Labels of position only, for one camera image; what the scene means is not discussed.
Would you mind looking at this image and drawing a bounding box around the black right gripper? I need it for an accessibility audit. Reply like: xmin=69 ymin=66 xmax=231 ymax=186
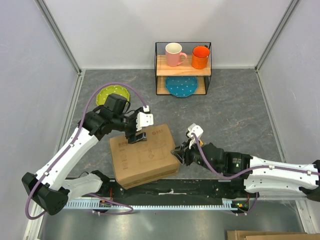
xmin=170 ymin=138 xmax=219 ymax=175

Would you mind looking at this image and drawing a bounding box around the brown cardboard express box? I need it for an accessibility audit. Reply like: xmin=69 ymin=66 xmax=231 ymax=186
xmin=109 ymin=123 xmax=180 ymax=190

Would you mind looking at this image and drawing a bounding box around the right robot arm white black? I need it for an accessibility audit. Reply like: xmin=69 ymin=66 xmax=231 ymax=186
xmin=171 ymin=142 xmax=320 ymax=202

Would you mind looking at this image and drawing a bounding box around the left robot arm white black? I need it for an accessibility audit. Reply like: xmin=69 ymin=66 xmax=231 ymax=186
xmin=22 ymin=93 xmax=154 ymax=216

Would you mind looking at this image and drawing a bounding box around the green dotted plate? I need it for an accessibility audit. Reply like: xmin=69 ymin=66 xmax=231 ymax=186
xmin=96 ymin=85 xmax=131 ymax=107

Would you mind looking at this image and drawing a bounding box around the blue dotted plate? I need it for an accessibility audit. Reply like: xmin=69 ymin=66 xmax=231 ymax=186
xmin=164 ymin=76 xmax=198 ymax=98

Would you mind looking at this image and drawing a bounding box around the pink mug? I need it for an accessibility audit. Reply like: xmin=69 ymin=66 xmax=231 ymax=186
xmin=165 ymin=42 xmax=188 ymax=67

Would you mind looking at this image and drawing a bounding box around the orange mug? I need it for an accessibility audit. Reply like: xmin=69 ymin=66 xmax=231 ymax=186
xmin=191 ymin=45 xmax=211 ymax=70

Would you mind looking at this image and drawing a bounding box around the cardboard sheet corner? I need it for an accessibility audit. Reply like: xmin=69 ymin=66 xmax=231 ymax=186
xmin=226 ymin=230 xmax=320 ymax=240

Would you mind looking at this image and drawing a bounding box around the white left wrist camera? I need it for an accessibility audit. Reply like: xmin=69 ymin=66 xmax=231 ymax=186
xmin=136 ymin=112 xmax=154 ymax=132

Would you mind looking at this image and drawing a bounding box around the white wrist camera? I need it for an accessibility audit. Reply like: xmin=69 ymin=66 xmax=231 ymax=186
xmin=136 ymin=112 xmax=154 ymax=132
xmin=186 ymin=123 xmax=204 ymax=149

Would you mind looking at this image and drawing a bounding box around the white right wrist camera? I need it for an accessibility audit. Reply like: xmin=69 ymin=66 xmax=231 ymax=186
xmin=186 ymin=123 xmax=204 ymax=149

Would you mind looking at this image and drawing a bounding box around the black wire wooden shelf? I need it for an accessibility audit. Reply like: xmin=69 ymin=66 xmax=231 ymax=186
xmin=154 ymin=41 xmax=212 ymax=96

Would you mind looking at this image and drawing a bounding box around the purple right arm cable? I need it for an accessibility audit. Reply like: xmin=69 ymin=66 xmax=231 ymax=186
xmin=191 ymin=133 xmax=320 ymax=179

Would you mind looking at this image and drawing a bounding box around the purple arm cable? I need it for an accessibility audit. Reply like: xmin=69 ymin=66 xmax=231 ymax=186
xmin=25 ymin=82 xmax=151 ymax=221
xmin=191 ymin=133 xmax=320 ymax=179

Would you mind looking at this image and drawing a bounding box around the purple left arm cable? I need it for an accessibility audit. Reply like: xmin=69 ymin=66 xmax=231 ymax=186
xmin=25 ymin=82 xmax=151 ymax=221

